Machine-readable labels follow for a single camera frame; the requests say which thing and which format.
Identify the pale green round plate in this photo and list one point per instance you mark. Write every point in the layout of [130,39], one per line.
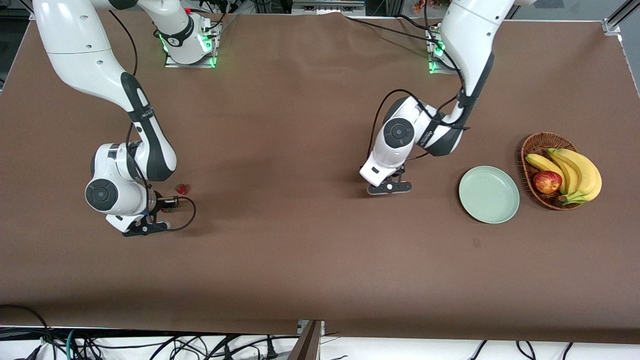
[492,197]

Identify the black power plug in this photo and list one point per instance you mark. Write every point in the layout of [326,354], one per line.
[271,350]

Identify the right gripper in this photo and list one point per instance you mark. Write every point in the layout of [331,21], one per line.
[159,205]

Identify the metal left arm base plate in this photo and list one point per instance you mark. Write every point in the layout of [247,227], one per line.
[434,69]

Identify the yellow banana bunch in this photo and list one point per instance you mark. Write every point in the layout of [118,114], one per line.
[582,172]

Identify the red strawberry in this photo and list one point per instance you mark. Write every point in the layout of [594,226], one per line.
[181,189]

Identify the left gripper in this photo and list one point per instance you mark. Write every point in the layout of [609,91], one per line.
[401,171]

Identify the aluminium frame profile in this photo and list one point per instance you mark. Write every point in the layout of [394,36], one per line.
[612,25]

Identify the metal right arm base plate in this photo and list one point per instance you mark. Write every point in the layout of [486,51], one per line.
[190,65]

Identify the brown wooden board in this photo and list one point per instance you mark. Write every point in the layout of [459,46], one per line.
[307,345]

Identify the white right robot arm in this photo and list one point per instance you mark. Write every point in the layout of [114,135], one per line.
[75,50]

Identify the grey metal equipment box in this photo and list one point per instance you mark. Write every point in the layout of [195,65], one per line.
[327,6]

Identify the brown wicker basket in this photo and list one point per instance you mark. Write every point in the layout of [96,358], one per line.
[537,145]

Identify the brown table cover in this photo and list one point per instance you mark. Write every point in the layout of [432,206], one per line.
[300,150]

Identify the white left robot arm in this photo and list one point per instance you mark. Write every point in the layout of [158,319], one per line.
[470,35]

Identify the red apple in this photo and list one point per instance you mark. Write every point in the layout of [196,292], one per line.
[547,182]

